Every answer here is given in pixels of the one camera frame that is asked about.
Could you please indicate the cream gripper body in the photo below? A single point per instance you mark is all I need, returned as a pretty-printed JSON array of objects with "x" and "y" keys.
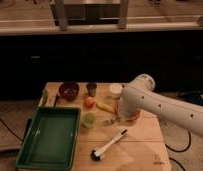
[{"x": 116, "y": 108}]

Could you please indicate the silver metal fork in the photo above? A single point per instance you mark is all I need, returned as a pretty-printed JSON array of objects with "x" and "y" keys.
[{"x": 110, "y": 121}]

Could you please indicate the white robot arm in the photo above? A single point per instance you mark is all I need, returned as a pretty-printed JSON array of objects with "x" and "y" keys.
[{"x": 138, "y": 94}]

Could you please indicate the green plastic cup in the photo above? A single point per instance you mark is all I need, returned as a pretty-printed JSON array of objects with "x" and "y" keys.
[{"x": 88, "y": 120}]

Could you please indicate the dark metal cup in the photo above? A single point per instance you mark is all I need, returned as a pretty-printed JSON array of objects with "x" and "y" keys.
[{"x": 91, "y": 89}]

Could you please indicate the orange bowl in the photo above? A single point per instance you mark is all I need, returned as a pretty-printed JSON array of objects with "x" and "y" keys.
[{"x": 135, "y": 117}]

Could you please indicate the yellow banana toy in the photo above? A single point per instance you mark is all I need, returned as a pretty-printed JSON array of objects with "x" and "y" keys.
[{"x": 105, "y": 107}]

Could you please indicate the orange fruit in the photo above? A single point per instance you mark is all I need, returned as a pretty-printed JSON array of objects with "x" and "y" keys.
[{"x": 89, "y": 102}]

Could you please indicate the white black dish brush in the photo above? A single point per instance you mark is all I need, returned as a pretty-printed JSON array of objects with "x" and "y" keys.
[{"x": 98, "y": 153}]

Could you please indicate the dark red bowl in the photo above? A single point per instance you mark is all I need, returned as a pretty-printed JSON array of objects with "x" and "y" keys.
[{"x": 69, "y": 90}]

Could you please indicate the green plastic tray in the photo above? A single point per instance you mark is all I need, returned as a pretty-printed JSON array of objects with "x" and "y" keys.
[{"x": 50, "y": 142}]

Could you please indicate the green vegetable toy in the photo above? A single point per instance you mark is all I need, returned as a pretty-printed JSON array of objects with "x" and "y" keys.
[{"x": 44, "y": 97}]

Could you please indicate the dark blue floor device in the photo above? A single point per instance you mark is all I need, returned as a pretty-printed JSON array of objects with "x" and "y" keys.
[{"x": 195, "y": 97}]

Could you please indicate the black utensil handle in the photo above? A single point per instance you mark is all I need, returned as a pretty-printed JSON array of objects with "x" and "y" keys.
[{"x": 56, "y": 100}]

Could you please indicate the white stool frame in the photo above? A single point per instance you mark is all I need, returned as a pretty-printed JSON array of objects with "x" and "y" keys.
[{"x": 89, "y": 12}]

